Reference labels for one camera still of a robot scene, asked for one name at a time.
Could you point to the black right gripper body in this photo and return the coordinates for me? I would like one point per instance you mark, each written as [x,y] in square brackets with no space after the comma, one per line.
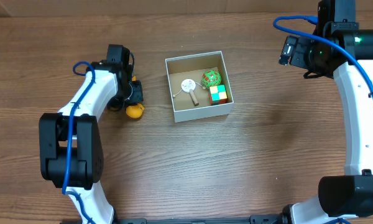
[300,55]

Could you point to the green number ball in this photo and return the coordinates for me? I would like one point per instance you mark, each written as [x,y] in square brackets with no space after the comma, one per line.
[211,78]

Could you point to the yellow rubber duck toy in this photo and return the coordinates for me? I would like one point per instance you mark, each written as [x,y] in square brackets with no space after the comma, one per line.
[134,105]

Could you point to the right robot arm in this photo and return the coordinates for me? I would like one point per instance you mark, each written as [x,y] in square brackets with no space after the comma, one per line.
[346,56]

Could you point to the colourful puzzle cube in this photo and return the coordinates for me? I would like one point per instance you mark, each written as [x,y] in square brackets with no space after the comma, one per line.
[218,95]

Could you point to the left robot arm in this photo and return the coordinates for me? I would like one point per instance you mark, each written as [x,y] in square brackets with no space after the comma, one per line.
[71,153]

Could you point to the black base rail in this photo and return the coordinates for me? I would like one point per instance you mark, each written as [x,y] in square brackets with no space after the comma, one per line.
[253,219]

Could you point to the white wooden rattle drum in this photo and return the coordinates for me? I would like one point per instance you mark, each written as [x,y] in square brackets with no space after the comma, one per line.
[188,86]

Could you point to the white cardboard box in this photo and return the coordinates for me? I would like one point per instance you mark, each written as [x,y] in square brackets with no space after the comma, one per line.
[193,67]

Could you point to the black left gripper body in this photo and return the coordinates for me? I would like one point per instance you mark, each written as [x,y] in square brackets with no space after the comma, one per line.
[135,93]

